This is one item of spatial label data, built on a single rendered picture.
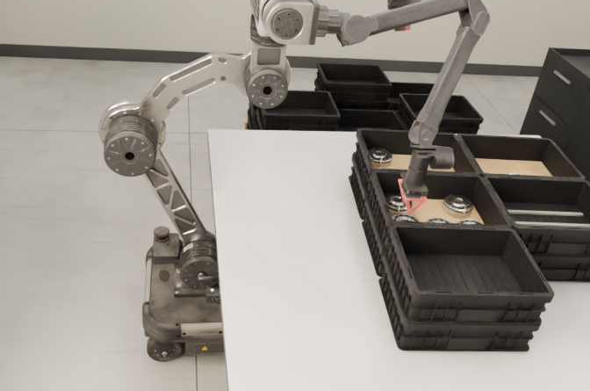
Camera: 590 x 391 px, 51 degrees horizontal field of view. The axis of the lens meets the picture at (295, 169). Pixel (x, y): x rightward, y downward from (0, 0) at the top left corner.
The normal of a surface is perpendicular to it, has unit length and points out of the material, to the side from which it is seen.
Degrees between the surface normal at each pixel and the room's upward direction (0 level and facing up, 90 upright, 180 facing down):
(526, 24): 90
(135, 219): 0
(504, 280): 0
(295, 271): 0
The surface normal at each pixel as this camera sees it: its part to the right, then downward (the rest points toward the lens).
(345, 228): 0.11, -0.84
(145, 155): 0.15, 0.54
